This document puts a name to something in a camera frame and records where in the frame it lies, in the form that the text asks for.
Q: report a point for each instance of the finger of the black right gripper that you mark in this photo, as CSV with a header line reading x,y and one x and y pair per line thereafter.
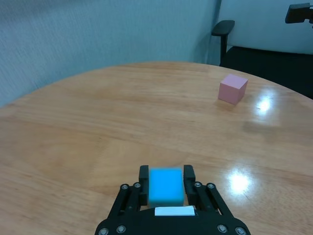
x,y
298,13

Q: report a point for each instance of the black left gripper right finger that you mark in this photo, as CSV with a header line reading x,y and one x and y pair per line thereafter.
x,y
205,198

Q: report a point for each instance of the pink cube block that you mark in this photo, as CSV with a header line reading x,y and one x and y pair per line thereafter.
x,y
231,90

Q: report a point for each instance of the blue cube block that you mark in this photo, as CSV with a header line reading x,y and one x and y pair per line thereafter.
x,y
166,187

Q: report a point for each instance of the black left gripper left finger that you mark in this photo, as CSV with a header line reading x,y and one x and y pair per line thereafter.
x,y
129,198

